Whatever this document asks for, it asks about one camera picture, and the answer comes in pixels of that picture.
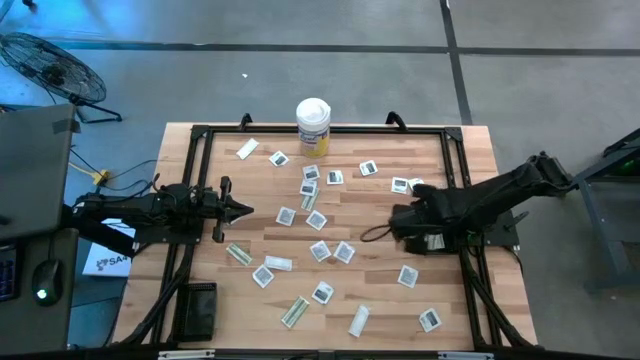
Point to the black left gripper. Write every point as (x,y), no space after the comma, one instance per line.
(222,210)

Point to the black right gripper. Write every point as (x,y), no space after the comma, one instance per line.
(425,220)

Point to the green striped bandage packet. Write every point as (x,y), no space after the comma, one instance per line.
(239,254)
(295,312)
(309,204)
(435,241)

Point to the white square wipe packet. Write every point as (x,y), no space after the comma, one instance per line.
(311,172)
(368,168)
(279,159)
(285,216)
(316,220)
(323,292)
(400,185)
(344,252)
(414,181)
(321,250)
(335,177)
(408,276)
(430,320)
(263,276)
(308,187)

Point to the plain white long packet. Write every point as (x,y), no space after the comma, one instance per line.
(359,321)
(247,149)
(278,263)

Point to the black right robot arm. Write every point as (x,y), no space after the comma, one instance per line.
(505,192)

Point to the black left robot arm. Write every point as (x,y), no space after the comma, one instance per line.
(150,205)

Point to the yellow Lysol wipes canister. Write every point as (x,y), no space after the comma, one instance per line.
(313,130)

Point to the white printed paper sheet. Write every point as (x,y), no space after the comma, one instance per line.
(112,265)

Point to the black slanted beam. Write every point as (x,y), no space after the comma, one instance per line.
(100,232)

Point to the yellow power plug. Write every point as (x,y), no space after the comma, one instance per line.
(102,176)

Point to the dark metal cart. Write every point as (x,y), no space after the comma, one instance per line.
(605,240)

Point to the black computer mouse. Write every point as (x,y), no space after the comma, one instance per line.
(47,280)

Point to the grey flat monitor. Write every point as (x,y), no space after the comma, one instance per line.
(35,170)

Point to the grey desk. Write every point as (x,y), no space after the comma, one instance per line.
(50,330)

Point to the black floor fan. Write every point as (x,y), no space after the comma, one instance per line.
(55,70)

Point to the black keyboard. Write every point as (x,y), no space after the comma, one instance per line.
(7,275)

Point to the small black floor object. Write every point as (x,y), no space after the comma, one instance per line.
(29,2)

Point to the black aluminium table frame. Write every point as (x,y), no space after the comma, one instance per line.
(375,130)

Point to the silver metal bracket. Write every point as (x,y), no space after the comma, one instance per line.
(185,354)
(465,356)

